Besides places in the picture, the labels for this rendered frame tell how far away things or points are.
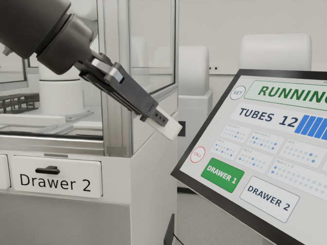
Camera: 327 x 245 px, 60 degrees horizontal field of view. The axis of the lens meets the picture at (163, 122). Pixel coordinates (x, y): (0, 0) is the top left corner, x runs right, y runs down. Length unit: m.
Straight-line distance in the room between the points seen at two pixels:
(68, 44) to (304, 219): 0.39
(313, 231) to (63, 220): 0.75
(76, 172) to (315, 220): 0.65
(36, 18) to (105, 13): 0.48
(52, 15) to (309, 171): 0.41
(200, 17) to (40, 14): 3.68
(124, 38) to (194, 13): 3.25
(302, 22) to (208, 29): 1.12
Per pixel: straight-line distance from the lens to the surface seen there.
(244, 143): 0.57
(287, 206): 0.48
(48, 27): 0.35
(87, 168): 0.87
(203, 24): 3.97
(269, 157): 0.53
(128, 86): 0.37
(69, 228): 1.01
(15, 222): 1.11
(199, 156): 0.62
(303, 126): 0.54
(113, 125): 0.81
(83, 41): 0.37
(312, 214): 0.46
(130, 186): 0.86
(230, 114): 0.64
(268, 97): 0.61
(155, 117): 0.43
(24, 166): 0.97
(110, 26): 0.80
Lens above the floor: 1.22
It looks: 12 degrees down
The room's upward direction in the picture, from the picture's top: straight up
